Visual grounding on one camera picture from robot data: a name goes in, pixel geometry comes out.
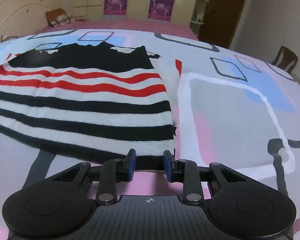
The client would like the orange plush toy pillow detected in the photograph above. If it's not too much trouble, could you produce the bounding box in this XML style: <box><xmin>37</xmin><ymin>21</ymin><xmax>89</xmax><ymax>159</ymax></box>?
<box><xmin>45</xmin><ymin>8</ymin><xmax>74</xmax><ymax>27</ymax></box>

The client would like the pink poster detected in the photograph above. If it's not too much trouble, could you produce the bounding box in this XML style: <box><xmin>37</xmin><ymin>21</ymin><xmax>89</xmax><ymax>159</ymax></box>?
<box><xmin>148</xmin><ymin>0</ymin><xmax>174</xmax><ymax>22</ymax></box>
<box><xmin>104</xmin><ymin>0</ymin><xmax>128</xmax><ymax>16</ymax></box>

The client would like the dark wooden chair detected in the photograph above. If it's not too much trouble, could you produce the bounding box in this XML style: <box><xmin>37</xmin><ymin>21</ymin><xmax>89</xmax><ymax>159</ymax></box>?
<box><xmin>271</xmin><ymin>46</ymin><xmax>299</xmax><ymax>74</ymax></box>

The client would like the cream round headboard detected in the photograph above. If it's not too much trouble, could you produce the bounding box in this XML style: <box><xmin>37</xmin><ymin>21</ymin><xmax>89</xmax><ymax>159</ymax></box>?
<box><xmin>0</xmin><ymin>0</ymin><xmax>62</xmax><ymax>42</ymax></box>

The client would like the corner shelf unit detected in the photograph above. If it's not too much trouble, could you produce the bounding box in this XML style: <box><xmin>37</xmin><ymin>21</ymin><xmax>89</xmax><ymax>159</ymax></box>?
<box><xmin>190</xmin><ymin>0</ymin><xmax>209</xmax><ymax>36</ymax></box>

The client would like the patterned light blue bedspread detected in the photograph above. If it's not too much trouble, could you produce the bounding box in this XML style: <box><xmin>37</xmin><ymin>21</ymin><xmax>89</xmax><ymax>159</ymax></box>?
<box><xmin>0</xmin><ymin>29</ymin><xmax>300</xmax><ymax>239</ymax></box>

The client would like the dark brown wooden door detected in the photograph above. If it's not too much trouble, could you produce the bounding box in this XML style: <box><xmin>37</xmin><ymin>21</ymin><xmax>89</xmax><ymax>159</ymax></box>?
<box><xmin>198</xmin><ymin>0</ymin><xmax>245</xmax><ymax>48</ymax></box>

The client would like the small patterned pillow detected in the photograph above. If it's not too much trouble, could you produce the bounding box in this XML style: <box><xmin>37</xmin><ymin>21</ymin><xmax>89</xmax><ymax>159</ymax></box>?
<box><xmin>0</xmin><ymin>35</ymin><xmax>23</xmax><ymax>42</ymax></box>

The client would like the lower right pink poster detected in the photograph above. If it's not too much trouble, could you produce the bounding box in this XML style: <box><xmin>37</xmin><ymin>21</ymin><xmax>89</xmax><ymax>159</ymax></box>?
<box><xmin>148</xmin><ymin>0</ymin><xmax>174</xmax><ymax>22</ymax></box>

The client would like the lower left pink poster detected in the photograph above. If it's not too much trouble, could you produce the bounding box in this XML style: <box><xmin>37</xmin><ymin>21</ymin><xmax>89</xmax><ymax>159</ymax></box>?
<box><xmin>104</xmin><ymin>0</ymin><xmax>128</xmax><ymax>16</ymax></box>

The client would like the striped knit child sweater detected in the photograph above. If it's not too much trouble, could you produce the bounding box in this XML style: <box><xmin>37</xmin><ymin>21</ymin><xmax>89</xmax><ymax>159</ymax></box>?
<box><xmin>0</xmin><ymin>42</ymin><xmax>183</xmax><ymax>170</ymax></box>

